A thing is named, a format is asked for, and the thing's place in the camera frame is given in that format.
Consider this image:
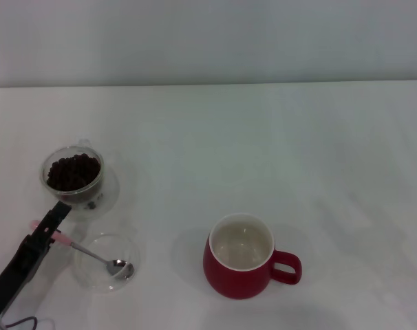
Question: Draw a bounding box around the clear glass lid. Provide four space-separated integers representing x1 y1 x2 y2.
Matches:
72 232 141 294

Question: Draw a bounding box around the double walled glass cup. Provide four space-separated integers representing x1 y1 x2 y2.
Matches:
39 138 122 223

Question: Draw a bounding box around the dark gripper cable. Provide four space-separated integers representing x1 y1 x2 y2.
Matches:
1 315 55 330

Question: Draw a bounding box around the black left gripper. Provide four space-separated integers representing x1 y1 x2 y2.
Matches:
0 201 72 319

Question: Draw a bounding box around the red ceramic mug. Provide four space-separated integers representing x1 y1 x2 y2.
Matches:
202 212 303 300

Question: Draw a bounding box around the pink handled metal spoon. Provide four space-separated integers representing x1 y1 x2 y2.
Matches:
30 220 136 280

